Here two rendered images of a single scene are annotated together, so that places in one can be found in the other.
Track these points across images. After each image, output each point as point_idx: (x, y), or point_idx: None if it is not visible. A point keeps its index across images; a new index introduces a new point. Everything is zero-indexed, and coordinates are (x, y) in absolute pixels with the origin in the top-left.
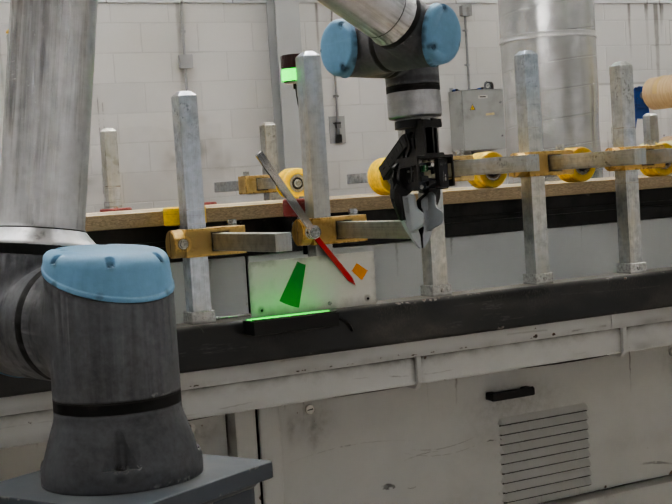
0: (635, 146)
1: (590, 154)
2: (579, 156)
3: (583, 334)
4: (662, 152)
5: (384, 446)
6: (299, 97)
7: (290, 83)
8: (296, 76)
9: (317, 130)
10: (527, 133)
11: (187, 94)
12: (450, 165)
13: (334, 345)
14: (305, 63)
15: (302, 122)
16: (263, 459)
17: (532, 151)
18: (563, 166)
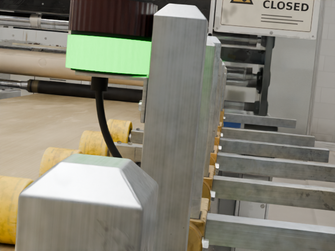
0: (217, 151)
1: (297, 190)
2: (275, 189)
3: None
4: (248, 162)
5: None
6: (155, 126)
7: (104, 77)
8: (150, 66)
9: (189, 216)
10: (208, 151)
11: (148, 188)
12: (218, 227)
13: None
14: (204, 41)
15: (157, 195)
16: None
17: (208, 175)
18: (241, 196)
